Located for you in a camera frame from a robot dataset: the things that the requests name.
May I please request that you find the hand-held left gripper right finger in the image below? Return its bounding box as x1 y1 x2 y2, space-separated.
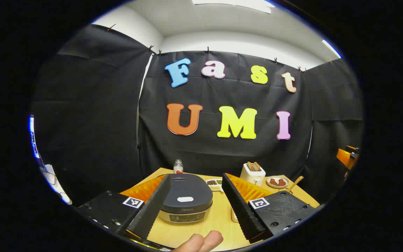
221 173 319 244

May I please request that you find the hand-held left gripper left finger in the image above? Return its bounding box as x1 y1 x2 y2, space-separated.
77 174 171 242

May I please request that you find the dark grey rice cooker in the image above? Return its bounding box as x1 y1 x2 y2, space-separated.
158 173 213 224

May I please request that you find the wooden spoon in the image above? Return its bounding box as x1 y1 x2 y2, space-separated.
285 176 304 194

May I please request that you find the white toaster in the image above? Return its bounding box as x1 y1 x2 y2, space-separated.
240 163 266 187

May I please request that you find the white divided snack dish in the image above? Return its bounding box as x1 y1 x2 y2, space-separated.
206 178 223 192

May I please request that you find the white round plate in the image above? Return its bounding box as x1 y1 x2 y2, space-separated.
267 176 290 189

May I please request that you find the white desk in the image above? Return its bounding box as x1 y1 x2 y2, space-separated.
41 164 72 205

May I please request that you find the computer monitor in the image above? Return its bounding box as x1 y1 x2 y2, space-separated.
28 115 43 165

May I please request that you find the ceiling light panel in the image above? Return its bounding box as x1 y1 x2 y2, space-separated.
192 0 275 14

